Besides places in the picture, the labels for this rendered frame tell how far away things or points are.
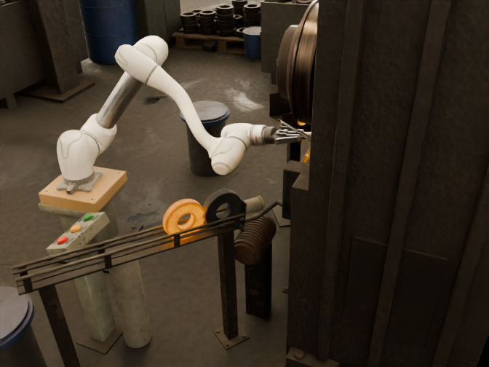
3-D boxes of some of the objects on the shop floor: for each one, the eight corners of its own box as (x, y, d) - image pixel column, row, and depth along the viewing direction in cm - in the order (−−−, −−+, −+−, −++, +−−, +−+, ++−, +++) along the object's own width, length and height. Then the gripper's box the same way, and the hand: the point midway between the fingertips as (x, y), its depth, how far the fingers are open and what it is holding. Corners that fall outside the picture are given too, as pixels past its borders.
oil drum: (154, 50, 555) (144, -37, 506) (124, 68, 510) (108, -25, 461) (110, 44, 576) (96, -39, 527) (77, 61, 531) (58, -29, 481)
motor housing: (276, 304, 238) (278, 214, 208) (259, 338, 221) (258, 246, 191) (252, 296, 242) (249, 207, 213) (233, 330, 225) (228, 238, 196)
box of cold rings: (26, 56, 547) (3, -29, 499) (92, 68, 513) (75, -22, 465) (-76, 98, 455) (-116, 0, 407) (-3, 116, 421) (-37, 10, 373)
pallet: (292, 34, 592) (294, -5, 568) (274, 56, 529) (275, 14, 504) (199, 27, 625) (197, -10, 601) (172, 47, 562) (168, 7, 538)
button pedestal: (133, 319, 232) (110, 212, 198) (102, 359, 214) (70, 250, 180) (105, 309, 237) (78, 204, 203) (72, 347, 219) (36, 239, 185)
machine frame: (478, 250, 266) (599, -142, 169) (466, 431, 184) (691, -133, 87) (343, 220, 291) (383, -138, 194) (280, 366, 209) (293, -127, 112)
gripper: (273, 136, 223) (324, 137, 212) (261, 150, 214) (314, 151, 202) (270, 121, 220) (321, 121, 208) (258, 134, 210) (312, 135, 199)
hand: (310, 135), depth 207 cm, fingers closed
